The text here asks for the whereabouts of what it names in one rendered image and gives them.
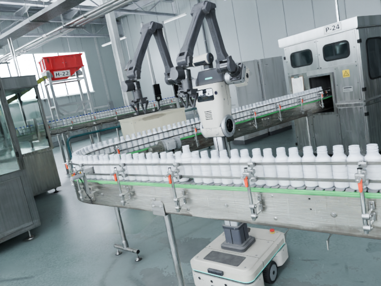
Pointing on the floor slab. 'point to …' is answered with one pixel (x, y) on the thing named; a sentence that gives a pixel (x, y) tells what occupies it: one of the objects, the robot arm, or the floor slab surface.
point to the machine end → (339, 81)
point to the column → (118, 53)
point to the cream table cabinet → (152, 121)
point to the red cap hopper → (67, 68)
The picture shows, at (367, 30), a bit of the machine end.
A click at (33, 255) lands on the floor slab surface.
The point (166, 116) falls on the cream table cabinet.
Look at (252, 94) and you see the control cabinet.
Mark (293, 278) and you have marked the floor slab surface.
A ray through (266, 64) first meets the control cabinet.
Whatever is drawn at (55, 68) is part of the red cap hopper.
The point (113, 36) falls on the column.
